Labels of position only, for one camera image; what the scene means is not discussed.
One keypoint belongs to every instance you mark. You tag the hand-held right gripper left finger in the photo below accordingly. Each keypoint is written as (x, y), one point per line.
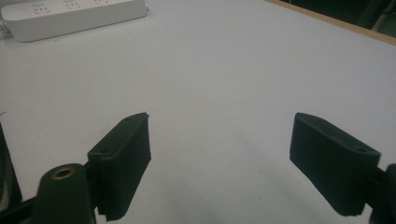
(124, 168)

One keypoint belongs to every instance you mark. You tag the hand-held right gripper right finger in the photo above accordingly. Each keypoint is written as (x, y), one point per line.
(330, 168)

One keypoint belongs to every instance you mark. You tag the white power strip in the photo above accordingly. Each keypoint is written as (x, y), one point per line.
(73, 17)

